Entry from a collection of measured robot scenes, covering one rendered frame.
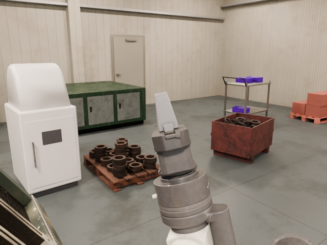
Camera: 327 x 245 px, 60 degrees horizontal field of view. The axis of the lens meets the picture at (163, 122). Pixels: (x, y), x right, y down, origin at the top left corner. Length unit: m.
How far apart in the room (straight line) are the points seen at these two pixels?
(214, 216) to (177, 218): 0.06
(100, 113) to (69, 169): 2.64
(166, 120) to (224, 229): 0.19
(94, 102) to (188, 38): 5.13
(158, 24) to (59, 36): 3.17
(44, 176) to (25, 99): 0.93
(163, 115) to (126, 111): 6.04
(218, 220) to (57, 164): 3.32
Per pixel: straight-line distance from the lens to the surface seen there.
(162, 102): 0.45
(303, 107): 7.93
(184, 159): 0.43
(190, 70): 10.36
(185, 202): 0.44
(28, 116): 3.47
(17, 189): 1.75
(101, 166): 4.12
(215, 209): 0.47
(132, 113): 6.57
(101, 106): 6.20
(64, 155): 3.70
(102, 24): 8.59
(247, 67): 10.56
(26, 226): 1.17
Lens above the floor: 1.71
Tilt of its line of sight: 14 degrees down
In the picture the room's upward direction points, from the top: straight up
